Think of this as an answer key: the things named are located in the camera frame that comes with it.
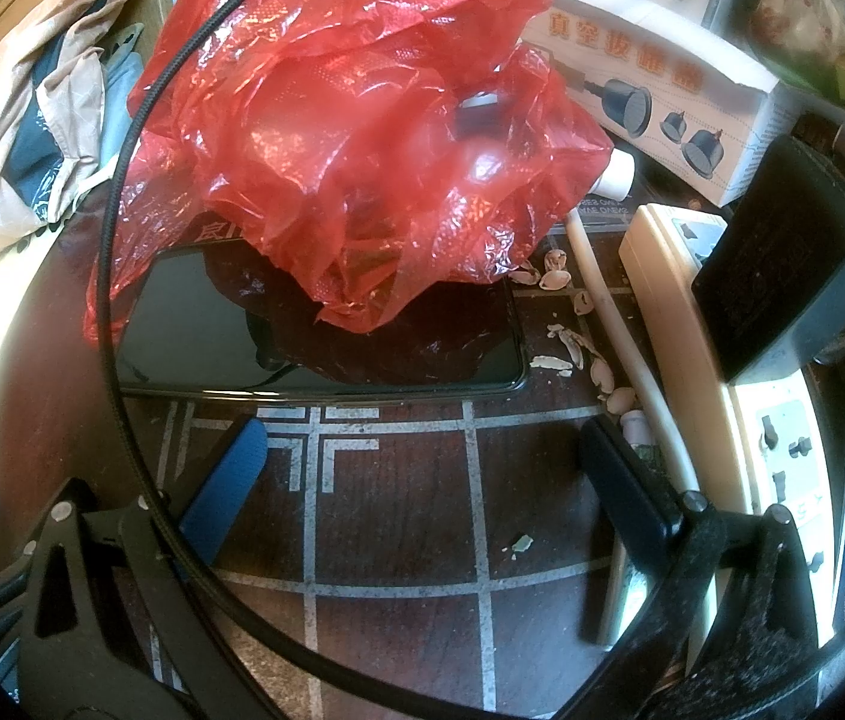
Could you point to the scattered nut shells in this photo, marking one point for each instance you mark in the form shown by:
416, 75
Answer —
561, 364

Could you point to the black power adapter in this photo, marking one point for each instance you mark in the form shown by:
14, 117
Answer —
789, 270

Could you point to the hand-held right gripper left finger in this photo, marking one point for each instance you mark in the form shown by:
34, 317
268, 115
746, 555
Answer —
227, 481

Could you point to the white printed cardboard box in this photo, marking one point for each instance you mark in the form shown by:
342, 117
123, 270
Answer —
699, 82

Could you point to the beige power strip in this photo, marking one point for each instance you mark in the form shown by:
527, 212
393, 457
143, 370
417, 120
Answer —
774, 457

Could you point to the black smartphone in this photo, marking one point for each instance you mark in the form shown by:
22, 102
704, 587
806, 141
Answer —
190, 330

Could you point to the dark blue cloth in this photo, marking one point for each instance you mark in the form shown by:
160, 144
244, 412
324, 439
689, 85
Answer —
40, 157

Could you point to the small shell fragment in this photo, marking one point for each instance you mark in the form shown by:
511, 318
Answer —
520, 544

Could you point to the white tube cap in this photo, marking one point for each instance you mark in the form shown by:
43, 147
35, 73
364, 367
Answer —
615, 176

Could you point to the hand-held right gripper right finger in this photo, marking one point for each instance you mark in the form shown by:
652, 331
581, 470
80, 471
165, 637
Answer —
626, 481

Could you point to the red plastic bag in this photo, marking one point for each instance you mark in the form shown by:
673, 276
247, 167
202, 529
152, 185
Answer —
362, 127

